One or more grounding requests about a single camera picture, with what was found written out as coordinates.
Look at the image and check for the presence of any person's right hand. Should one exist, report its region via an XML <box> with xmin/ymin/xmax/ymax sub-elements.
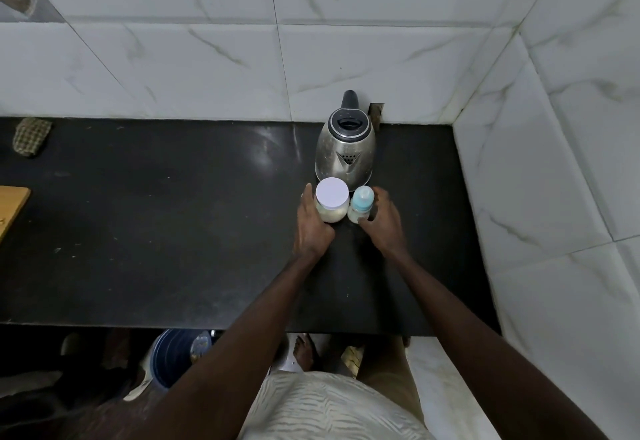
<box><xmin>358</xmin><ymin>187</ymin><xmax>409</xmax><ymax>258</ymax></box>

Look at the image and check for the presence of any person's left hand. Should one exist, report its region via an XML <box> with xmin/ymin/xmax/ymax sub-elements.
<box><xmin>293</xmin><ymin>183</ymin><xmax>337</xmax><ymax>262</ymax></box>

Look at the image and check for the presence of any baby bottle with blue cap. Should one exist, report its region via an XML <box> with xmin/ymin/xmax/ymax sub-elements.
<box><xmin>348</xmin><ymin>186</ymin><xmax>375</xmax><ymax>225</ymax></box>

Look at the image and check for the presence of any glass jar with white lid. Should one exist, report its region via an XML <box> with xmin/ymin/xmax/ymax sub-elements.
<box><xmin>315</xmin><ymin>178</ymin><xmax>350</xmax><ymax>224</ymax></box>

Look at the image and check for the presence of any person's right forearm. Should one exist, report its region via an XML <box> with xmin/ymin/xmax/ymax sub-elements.
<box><xmin>380</xmin><ymin>249</ymin><xmax>610</xmax><ymax>440</ymax></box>

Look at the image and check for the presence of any person's left forearm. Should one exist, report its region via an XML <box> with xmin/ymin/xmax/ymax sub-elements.
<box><xmin>142</xmin><ymin>253</ymin><xmax>326</xmax><ymax>440</ymax></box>

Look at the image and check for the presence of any stainless steel electric kettle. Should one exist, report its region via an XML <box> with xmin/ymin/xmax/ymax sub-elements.
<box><xmin>314</xmin><ymin>90</ymin><xmax>377</xmax><ymax>186</ymax></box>

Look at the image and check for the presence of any person's bare foot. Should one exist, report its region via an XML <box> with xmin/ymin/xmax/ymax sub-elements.
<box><xmin>292</xmin><ymin>334</ymin><xmax>319</xmax><ymax>373</ymax></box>

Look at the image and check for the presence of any yellow sandal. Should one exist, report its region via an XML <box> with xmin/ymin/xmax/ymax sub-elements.
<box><xmin>340</xmin><ymin>346</ymin><xmax>366</xmax><ymax>379</ymax></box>

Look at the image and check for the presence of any clear plastic bottle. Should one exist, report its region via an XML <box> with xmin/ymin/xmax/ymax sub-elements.
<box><xmin>189</xmin><ymin>332</ymin><xmax>213</xmax><ymax>357</ymax></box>

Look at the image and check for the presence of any white striped shirt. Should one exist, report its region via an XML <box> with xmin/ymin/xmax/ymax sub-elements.
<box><xmin>239</xmin><ymin>371</ymin><xmax>427</xmax><ymax>440</ymax></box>

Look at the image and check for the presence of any blue plastic bucket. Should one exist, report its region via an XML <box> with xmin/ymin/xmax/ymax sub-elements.
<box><xmin>149</xmin><ymin>329</ymin><xmax>215</xmax><ymax>391</ymax></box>

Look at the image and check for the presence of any checkered kitchen cloth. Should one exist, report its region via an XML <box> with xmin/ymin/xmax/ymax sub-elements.
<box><xmin>12</xmin><ymin>117</ymin><xmax>54</xmax><ymax>158</ymax></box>

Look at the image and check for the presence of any wooden cutting board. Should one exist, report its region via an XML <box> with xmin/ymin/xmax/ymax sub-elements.
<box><xmin>0</xmin><ymin>186</ymin><xmax>32</xmax><ymax>244</ymax></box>

